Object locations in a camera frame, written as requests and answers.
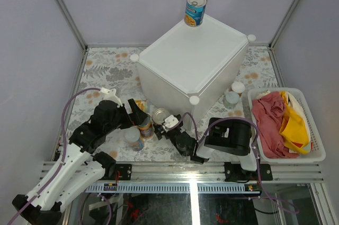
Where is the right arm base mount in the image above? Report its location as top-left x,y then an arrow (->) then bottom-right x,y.
224,162 -> 273,183

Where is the white slotted cable duct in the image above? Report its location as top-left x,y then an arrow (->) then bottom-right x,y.
86,182 -> 261,194

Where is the white lid yellow jar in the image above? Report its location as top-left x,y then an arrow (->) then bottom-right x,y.
231,82 -> 246,96

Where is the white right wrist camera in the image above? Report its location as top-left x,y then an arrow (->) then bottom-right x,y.
162,115 -> 179,132

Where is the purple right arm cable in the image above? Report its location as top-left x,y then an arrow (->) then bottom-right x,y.
179,111 -> 300,215

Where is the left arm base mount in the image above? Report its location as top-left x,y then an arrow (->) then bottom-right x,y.
100,164 -> 132,181

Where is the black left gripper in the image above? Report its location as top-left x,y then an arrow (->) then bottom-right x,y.
106,100 -> 149,135

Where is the blue soup can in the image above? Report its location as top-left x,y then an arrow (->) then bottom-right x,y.
184,0 -> 207,27
152,108 -> 171,125

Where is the pink cloth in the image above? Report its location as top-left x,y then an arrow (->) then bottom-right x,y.
252,92 -> 299,159

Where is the white cube counter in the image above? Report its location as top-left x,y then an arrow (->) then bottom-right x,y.
137,15 -> 256,130

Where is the white plastic basket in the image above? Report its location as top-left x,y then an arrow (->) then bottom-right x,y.
247,87 -> 326,164

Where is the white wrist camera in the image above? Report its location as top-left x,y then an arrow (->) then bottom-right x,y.
162,115 -> 179,132
100,87 -> 123,106

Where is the clear lid green jar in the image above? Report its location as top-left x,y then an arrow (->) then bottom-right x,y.
224,91 -> 240,109

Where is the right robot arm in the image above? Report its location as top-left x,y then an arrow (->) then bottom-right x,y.
155,115 -> 261,180

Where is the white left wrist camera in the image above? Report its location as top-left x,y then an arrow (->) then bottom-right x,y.
100,87 -> 123,106

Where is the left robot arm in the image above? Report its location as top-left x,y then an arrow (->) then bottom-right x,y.
12,99 -> 148,224

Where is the aluminium front rail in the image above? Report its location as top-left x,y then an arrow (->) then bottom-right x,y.
42,161 -> 325,183

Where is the yellow cloth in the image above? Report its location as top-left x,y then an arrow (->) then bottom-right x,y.
279,91 -> 315,156

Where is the white lid orange can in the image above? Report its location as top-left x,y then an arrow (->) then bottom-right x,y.
124,127 -> 144,151

